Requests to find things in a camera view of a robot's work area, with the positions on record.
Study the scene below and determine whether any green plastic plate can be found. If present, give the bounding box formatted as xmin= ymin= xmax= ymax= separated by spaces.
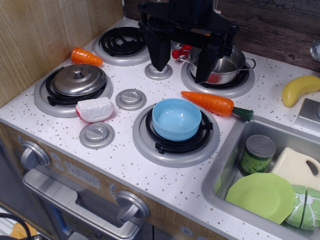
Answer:
xmin=225 ymin=173 xmax=296 ymax=224

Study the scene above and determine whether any white and red toy food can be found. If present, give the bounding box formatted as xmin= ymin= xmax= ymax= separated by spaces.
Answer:
xmin=75 ymin=97 xmax=114 ymax=123

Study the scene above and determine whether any silver oven dial right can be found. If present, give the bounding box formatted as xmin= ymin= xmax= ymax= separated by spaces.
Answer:
xmin=116 ymin=190 xmax=150 ymax=223

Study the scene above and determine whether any back right black burner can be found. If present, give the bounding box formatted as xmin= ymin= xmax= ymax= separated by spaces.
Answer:
xmin=180 ymin=63 xmax=256 ymax=99

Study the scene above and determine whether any green labelled tin can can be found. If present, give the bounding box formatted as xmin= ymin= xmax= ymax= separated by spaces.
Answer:
xmin=239 ymin=134 xmax=276 ymax=176

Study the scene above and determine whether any steel pot with handles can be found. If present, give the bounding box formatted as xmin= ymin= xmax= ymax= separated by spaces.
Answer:
xmin=180 ymin=47 xmax=256 ymax=85

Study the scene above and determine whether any yellow toy banana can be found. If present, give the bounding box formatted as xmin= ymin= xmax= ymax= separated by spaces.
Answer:
xmin=281 ymin=75 xmax=320 ymax=107

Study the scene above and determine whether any silver stove knob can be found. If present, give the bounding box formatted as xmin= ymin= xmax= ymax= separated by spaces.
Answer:
xmin=144 ymin=63 xmax=173 ymax=81
xmin=79 ymin=122 xmax=115 ymax=150
xmin=115 ymin=88 xmax=147 ymax=111

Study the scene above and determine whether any silver stove knob middle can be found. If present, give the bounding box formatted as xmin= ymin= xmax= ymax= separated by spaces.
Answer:
xmin=115 ymin=88 xmax=147 ymax=111

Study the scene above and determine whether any silver stove knob bottom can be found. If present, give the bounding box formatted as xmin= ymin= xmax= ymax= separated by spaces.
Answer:
xmin=79 ymin=122 xmax=115 ymax=150

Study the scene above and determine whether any silver oven dial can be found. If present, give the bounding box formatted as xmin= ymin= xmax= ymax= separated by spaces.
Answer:
xmin=20 ymin=140 xmax=52 ymax=170
xmin=116 ymin=190 xmax=150 ymax=223

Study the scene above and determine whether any silver sink basin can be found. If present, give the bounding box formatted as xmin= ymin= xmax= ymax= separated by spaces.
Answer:
xmin=202 ymin=116 xmax=320 ymax=240

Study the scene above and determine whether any cream cutting board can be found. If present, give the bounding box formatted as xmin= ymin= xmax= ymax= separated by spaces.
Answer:
xmin=271 ymin=147 xmax=320 ymax=191

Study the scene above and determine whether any silver stove knob top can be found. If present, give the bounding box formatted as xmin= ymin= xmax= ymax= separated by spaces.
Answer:
xmin=144 ymin=63 xmax=173 ymax=81

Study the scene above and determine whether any green toy cabbage half right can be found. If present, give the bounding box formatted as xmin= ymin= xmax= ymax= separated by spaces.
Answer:
xmin=300 ymin=187 xmax=320 ymax=231

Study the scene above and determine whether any green toy cabbage half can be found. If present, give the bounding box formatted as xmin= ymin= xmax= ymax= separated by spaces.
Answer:
xmin=284 ymin=185 xmax=307 ymax=228
xmin=300 ymin=187 xmax=320 ymax=231

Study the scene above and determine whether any orange object bottom left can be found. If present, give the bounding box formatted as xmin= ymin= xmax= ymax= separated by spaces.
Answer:
xmin=9 ymin=222 xmax=38 ymax=240

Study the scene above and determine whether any front left black burner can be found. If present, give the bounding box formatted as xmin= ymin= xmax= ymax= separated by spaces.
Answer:
xmin=34 ymin=67 xmax=113 ymax=118

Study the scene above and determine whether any black cable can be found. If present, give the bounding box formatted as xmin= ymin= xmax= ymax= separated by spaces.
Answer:
xmin=0 ymin=212 xmax=38 ymax=240

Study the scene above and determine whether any steel pot lid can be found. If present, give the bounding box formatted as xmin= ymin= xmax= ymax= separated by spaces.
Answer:
xmin=52 ymin=63 xmax=106 ymax=97

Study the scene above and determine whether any back left black burner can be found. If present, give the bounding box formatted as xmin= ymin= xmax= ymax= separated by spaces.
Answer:
xmin=93 ymin=26 xmax=150 ymax=67

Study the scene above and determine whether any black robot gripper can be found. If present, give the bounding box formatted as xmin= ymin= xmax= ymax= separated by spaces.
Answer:
xmin=138 ymin=0 xmax=239 ymax=84

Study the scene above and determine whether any silver oven door handle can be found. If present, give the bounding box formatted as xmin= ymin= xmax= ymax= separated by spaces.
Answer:
xmin=23 ymin=169 xmax=140 ymax=240

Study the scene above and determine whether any orange carrot with green top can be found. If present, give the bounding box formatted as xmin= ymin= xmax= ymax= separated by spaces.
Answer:
xmin=180 ymin=91 xmax=254 ymax=122

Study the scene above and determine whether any blue plastic bowl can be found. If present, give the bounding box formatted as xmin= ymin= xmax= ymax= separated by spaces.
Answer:
xmin=152 ymin=98 xmax=202 ymax=141

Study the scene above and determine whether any orange carrot piece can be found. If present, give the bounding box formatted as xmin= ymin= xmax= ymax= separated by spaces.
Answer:
xmin=71 ymin=47 xmax=103 ymax=67

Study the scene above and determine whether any silver oven dial left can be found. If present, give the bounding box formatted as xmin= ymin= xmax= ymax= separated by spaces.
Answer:
xmin=20 ymin=140 xmax=52 ymax=170

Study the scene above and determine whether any front right black burner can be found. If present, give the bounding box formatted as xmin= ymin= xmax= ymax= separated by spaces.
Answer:
xmin=132 ymin=105 xmax=220 ymax=168

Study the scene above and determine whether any red toy utensil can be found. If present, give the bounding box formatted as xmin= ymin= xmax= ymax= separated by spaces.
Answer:
xmin=171 ymin=44 xmax=193 ymax=60

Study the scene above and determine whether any black burner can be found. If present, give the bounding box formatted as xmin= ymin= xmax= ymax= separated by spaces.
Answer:
xmin=132 ymin=105 xmax=220 ymax=168
xmin=180 ymin=63 xmax=256 ymax=99
xmin=34 ymin=67 xmax=113 ymax=118
xmin=93 ymin=26 xmax=150 ymax=67

